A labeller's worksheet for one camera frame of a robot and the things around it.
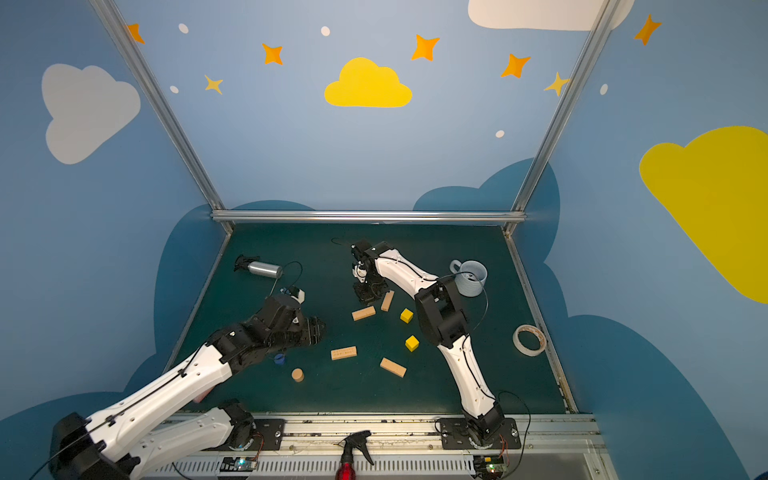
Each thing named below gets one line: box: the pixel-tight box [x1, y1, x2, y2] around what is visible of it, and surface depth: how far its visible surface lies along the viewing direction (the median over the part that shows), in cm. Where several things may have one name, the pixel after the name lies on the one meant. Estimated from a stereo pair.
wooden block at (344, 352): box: [330, 346, 357, 361], surface depth 90 cm
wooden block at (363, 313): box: [351, 305, 376, 321], surface depth 98 cm
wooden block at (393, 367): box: [380, 357, 407, 378], surface depth 87 cm
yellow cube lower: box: [405, 335, 420, 352], surface depth 90 cm
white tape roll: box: [512, 324, 547, 357], surface depth 91 cm
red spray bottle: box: [334, 430, 374, 480], surface depth 71 cm
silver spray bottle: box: [234, 254, 283, 278], surface depth 106 cm
